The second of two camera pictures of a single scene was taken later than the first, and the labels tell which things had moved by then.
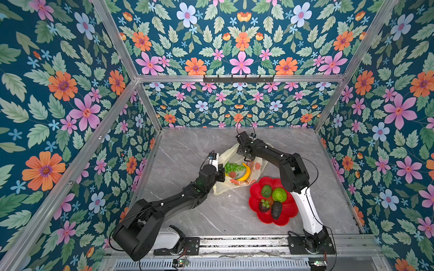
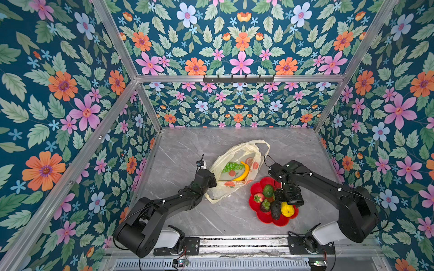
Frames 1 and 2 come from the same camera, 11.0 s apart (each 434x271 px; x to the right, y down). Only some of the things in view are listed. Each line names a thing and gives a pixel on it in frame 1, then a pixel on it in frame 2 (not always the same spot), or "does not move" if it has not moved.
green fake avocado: [266, 191] does not move
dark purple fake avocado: [276, 209] does not move
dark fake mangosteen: [264, 206] does not move
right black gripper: [239, 151] → [295, 200]
